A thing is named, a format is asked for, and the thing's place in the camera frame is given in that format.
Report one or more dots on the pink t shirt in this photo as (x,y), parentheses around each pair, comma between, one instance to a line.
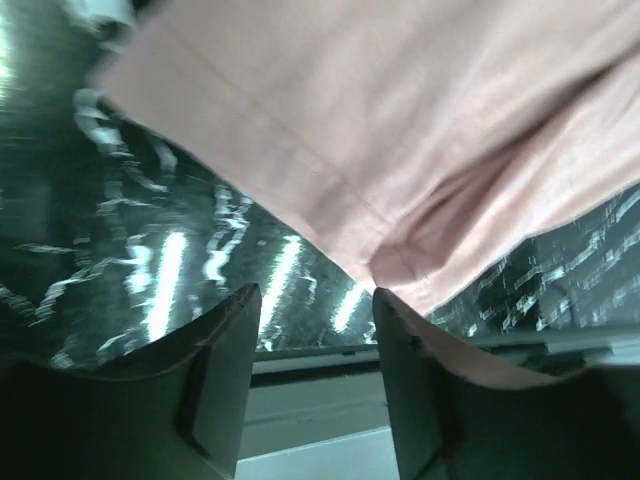
(414,143)

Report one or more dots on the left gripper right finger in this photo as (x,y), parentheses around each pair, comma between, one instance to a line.
(479,416)

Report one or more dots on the aluminium frame rail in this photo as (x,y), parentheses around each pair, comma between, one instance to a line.
(552,341)

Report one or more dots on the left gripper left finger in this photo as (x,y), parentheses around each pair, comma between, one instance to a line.
(173,409)

